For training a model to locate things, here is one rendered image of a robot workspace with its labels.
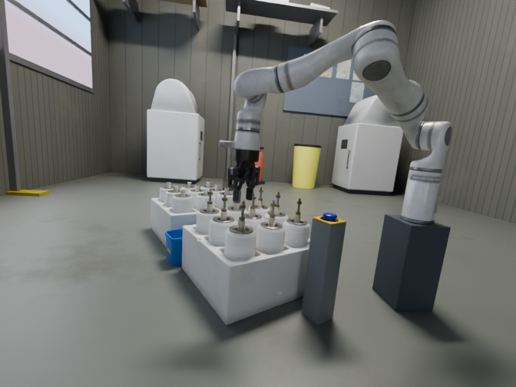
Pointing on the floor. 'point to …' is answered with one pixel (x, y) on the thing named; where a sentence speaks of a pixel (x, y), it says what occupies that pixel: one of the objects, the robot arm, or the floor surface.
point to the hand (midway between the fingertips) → (243, 196)
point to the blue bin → (174, 246)
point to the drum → (305, 165)
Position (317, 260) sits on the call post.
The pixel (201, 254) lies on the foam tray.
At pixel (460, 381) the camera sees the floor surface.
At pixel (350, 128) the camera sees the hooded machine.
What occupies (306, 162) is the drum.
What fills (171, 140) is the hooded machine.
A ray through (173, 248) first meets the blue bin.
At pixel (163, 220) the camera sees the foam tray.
